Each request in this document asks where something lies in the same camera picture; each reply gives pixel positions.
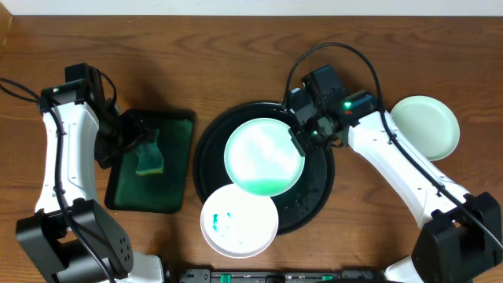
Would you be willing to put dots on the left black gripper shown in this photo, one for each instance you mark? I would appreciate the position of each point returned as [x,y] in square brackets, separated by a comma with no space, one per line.
[131,134]

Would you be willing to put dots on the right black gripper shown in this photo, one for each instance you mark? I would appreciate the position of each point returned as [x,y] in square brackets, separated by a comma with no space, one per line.
[306,146]

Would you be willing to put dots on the green yellow sponge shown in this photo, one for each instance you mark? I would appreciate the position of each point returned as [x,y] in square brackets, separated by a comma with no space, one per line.
[150,158]

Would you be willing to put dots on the mint green plate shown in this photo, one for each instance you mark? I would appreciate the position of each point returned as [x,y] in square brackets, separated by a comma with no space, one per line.
[428,124]
[261,159]

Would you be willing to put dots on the white plate green stains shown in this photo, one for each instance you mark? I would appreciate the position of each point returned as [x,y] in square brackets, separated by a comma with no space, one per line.
[238,224]

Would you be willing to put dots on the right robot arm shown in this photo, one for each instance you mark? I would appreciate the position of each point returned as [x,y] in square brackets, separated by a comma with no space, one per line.
[460,234]

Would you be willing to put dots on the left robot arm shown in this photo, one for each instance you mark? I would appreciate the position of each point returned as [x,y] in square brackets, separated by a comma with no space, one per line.
[71,237]

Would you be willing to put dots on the rectangular dark green tray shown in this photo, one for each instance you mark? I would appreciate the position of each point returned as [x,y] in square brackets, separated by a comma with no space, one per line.
[160,193]

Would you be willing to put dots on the round black tray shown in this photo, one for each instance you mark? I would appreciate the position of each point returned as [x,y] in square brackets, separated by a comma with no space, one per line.
[299,205]

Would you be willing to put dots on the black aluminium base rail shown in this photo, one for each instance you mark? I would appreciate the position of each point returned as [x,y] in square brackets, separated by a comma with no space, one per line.
[285,276]

